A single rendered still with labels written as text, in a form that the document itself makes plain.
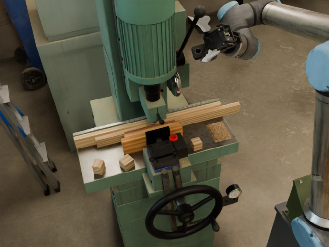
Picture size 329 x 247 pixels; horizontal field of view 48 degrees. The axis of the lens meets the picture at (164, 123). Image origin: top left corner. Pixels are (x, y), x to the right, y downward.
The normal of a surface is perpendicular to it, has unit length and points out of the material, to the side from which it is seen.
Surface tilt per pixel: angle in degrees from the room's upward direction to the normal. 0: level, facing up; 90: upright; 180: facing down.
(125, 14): 90
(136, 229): 90
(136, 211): 90
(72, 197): 0
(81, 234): 0
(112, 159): 0
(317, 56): 85
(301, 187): 44
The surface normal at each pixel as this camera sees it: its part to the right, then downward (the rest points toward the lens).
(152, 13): 0.24, 0.66
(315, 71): -0.94, 0.19
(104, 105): -0.04, -0.73
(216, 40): -0.63, 0.06
